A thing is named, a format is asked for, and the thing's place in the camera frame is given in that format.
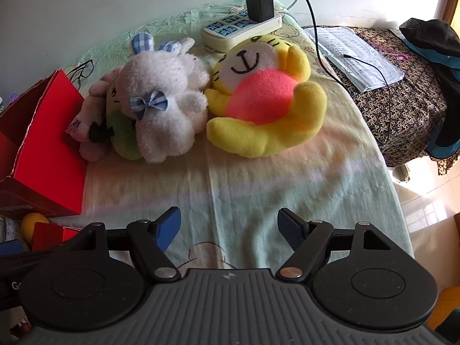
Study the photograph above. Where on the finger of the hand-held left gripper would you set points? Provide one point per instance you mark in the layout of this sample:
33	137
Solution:
10	248

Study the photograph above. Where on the yellow plush bear pink belly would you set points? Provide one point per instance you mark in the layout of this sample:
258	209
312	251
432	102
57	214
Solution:
269	129

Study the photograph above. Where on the orange object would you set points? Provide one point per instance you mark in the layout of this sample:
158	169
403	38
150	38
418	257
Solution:
447	305

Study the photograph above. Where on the brown patterned cloth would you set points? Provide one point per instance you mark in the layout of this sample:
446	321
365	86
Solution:
413	115

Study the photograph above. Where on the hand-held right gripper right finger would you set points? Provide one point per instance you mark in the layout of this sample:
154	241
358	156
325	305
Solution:
290	230

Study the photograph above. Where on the black frame eyeglasses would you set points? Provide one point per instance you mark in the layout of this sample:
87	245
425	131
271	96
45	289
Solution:
86	67

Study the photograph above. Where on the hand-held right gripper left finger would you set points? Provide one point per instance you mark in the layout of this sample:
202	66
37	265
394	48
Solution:
168	228

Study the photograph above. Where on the yellow gourd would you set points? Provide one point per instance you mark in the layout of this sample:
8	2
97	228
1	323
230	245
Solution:
34	222

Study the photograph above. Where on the printed paper sheets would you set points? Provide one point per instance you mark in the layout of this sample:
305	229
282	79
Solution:
359	64

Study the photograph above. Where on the black charger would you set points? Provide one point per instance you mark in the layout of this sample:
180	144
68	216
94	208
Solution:
259	5

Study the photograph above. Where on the red cardboard box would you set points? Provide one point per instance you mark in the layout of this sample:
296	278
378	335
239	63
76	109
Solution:
46	143

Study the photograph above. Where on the white power strip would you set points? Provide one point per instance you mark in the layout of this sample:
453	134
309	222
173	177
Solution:
222	34

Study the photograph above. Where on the dark clothing on side table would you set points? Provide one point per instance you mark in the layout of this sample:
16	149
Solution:
435	39

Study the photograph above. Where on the small red gift box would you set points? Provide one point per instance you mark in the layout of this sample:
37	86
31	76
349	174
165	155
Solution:
46	235

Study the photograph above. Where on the white plush rabbit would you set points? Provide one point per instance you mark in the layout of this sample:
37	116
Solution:
161	90

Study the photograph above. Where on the green plush toy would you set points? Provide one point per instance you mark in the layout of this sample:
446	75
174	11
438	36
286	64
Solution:
124	140

